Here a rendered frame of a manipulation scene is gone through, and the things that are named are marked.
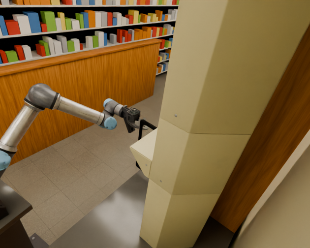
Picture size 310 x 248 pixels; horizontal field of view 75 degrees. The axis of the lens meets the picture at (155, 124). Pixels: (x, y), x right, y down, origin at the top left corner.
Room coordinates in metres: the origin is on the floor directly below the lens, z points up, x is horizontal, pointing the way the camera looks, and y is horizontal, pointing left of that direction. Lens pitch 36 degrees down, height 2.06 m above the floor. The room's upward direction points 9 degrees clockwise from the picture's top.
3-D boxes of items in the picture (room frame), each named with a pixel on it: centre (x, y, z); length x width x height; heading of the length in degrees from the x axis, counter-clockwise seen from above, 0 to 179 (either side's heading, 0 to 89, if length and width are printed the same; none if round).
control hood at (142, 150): (0.70, -0.05, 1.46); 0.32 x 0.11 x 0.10; 147
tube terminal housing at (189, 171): (0.60, -0.20, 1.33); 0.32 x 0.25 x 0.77; 147
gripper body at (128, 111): (1.06, 0.16, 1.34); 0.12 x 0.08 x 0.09; 57
